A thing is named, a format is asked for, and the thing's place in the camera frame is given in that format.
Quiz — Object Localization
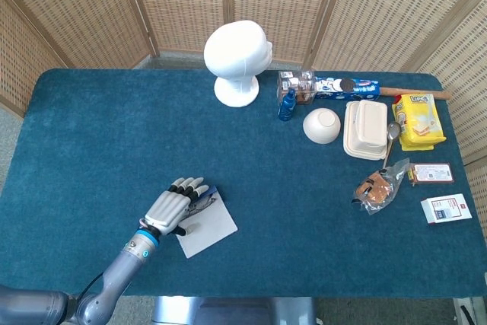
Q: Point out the blue spray bottle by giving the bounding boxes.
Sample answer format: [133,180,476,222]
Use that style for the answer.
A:
[277,88,298,123]

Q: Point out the woven wicker folding screen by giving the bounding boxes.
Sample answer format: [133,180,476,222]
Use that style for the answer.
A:
[0,0,487,241]

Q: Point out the white metal frame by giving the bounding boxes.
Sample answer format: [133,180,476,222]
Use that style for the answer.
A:
[452,296,487,325]

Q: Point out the wooden rolling pin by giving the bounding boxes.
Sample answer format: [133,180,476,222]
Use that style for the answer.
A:
[379,87,452,100]

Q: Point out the clear plastic cookie box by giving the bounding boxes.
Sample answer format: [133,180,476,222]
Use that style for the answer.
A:
[276,70,317,106]

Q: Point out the white upturned bowl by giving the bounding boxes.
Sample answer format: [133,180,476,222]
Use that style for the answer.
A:
[302,107,342,145]

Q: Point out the yellow snack bag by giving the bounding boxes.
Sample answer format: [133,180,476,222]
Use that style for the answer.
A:
[391,92,447,152]

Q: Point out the blue cardboard glasses case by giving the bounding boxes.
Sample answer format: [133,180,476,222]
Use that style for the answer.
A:
[175,186,239,260]

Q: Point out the small white red box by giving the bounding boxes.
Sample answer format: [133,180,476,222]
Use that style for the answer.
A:
[420,193,473,225]

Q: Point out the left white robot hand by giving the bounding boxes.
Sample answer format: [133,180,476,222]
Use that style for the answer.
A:
[138,177,210,237]

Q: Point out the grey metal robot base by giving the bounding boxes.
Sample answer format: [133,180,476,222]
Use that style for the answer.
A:
[151,295,317,325]

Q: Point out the blue Oreo cookie box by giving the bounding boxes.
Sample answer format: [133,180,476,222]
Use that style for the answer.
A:
[314,76,382,100]

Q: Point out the dark wire-frame eyeglasses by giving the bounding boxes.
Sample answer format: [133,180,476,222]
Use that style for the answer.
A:
[186,191,220,214]

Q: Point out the cream lidded food container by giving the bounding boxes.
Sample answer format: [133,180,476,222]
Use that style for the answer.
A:
[342,99,389,161]

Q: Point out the metal spoon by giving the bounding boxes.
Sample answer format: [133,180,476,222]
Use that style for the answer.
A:
[381,122,403,170]

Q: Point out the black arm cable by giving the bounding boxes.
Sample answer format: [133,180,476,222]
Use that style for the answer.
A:
[74,271,106,303]

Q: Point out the brown labelled snack packet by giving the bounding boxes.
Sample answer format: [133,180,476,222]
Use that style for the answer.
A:
[407,162,456,187]

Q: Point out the white foam mannequin head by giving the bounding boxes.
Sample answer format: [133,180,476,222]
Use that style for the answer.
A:
[202,19,274,108]

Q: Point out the bread in clear bag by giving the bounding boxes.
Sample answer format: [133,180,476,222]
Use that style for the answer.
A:
[351,157,411,216]

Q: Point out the blue table cloth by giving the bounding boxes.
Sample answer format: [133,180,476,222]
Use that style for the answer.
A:
[0,68,487,299]

